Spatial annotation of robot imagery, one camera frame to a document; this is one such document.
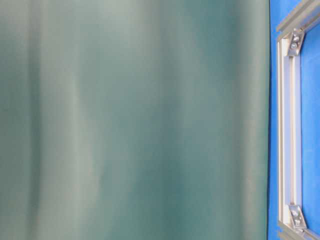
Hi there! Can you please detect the green fabric backdrop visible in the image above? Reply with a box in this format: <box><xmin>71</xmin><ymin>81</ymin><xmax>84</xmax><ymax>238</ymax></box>
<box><xmin>0</xmin><ymin>0</ymin><xmax>270</xmax><ymax>240</ymax></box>

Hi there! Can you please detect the aluminium extrusion frame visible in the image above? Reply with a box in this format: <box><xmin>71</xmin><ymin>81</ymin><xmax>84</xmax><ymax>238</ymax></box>
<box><xmin>276</xmin><ymin>0</ymin><xmax>320</xmax><ymax>240</ymax></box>

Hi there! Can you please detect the lower metal corner bracket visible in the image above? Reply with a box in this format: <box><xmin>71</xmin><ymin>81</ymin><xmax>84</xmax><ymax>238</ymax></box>
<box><xmin>288</xmin><ymin>204</ymin><xmax>307</xmax><ymax>230</ymax></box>

